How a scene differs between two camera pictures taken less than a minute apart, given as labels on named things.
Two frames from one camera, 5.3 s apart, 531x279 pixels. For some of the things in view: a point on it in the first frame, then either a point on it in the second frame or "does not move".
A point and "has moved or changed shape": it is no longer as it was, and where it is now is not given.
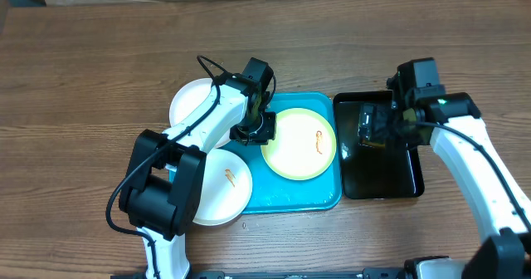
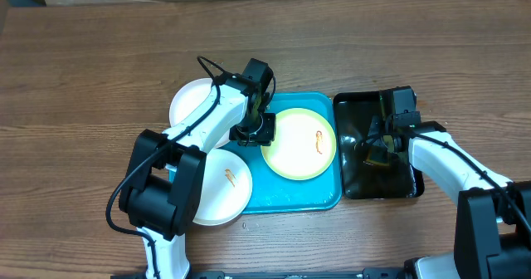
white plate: (188, 96) does not move
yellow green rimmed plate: (304, 144) does not move
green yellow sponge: (409, 129) has moved or changed shape
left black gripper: (270, 119) does not move
